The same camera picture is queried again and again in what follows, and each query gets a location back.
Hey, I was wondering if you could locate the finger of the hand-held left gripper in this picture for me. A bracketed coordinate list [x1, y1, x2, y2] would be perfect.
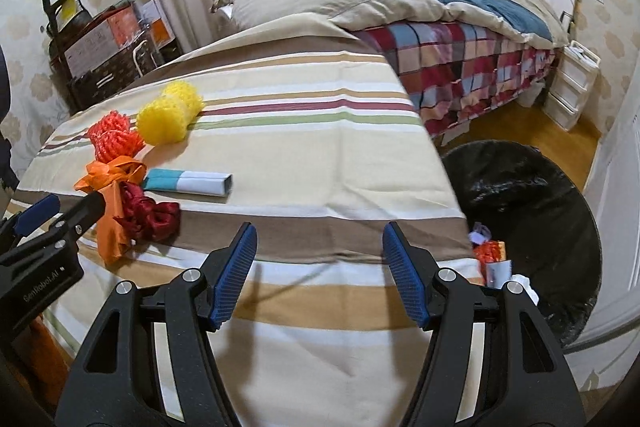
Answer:
[0, 192, 107, 265]
[0, 194, 62, 240]

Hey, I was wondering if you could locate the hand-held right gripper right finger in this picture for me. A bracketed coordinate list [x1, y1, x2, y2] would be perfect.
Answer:
[382, 221, 587, 427]

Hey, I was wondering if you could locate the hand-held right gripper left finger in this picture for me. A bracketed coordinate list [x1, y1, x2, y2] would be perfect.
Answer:
[55, 222, 258, 427]

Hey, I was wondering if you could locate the orange ribbon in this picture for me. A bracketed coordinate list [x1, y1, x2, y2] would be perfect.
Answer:
[74, 157, 149, 265]

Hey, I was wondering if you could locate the dark red ribbon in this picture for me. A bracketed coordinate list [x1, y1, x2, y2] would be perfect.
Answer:
[114, 181, 182, 244]

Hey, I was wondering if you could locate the small purple white wrapper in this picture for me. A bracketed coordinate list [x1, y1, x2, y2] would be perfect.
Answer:
[467, 222, 493, 250]

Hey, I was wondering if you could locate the teal and white carton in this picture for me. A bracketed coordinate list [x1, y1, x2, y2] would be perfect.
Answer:
[142, 168, 235, 198]

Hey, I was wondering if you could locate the white tissue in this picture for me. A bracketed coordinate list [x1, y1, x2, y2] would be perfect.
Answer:
[510, 274, 542, 306]

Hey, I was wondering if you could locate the yellow foam fruit net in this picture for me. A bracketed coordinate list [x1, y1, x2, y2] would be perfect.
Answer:
[162, 80, 207, 118]
[136, 96, 193, 145]

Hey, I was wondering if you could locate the waste bin with black bag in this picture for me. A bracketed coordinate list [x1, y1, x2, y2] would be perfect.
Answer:
[440, 139, 603, 350]

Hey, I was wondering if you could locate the striped tablecloth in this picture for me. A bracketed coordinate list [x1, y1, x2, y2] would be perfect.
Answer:
[10, 12, 486, 427]

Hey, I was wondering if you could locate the brown patterned storage bag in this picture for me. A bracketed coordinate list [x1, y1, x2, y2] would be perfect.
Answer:
[67, 39, 166, 112]

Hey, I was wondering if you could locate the printed cardboard box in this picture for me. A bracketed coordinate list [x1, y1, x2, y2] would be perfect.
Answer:
[60, 2, 141, 78]

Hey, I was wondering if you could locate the white and orange box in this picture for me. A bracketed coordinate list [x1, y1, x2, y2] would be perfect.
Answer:
[137, 0, 182, 58]

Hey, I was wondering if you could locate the yellow tag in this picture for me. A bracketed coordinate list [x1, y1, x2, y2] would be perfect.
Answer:
[57, 0, 81, 28]

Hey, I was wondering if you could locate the plaid bed sheet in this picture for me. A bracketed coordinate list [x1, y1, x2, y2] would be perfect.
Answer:
[352, 21, 558, 148]

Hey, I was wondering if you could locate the white bucket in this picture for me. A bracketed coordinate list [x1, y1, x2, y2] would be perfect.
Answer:
[520, 82, 548, 110]

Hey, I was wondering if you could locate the white wardrobe door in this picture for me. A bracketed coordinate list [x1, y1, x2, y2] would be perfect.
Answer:
[560, 52, 640, 388]

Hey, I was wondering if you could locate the white plastic drawer unit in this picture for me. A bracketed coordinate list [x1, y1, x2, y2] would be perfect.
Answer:
[542, 39, 601, 131]

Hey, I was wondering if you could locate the blue and beige duvet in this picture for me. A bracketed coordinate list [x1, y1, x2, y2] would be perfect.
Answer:
[210, 0, 571, 50]

